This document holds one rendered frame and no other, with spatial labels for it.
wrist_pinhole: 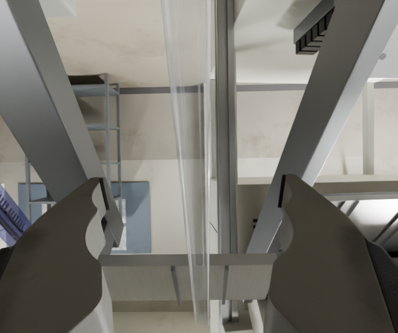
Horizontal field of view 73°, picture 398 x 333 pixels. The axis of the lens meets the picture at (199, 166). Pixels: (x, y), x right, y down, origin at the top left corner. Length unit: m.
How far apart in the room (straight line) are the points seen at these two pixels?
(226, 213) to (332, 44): 0.43
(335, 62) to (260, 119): 3.13
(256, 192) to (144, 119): 2.77
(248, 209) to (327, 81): 0.53
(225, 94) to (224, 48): 0.10
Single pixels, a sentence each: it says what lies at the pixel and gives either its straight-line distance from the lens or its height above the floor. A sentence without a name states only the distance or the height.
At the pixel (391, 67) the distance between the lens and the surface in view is 0.31.
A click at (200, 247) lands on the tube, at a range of 0.17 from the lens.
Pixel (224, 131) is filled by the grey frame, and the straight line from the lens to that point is 0.62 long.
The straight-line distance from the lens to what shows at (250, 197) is 0.77.
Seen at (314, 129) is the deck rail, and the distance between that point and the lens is 0.31.
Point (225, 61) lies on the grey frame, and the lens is 0.67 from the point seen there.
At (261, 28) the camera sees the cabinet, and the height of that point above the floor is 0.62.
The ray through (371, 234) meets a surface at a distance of 0.55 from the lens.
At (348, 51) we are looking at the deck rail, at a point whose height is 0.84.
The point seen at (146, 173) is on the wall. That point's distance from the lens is 3.41.
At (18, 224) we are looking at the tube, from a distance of 0.19.
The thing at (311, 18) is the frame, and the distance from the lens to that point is 0.69.
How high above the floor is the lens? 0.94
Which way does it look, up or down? 1 degrees up
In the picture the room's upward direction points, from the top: 179 degrees clockwise
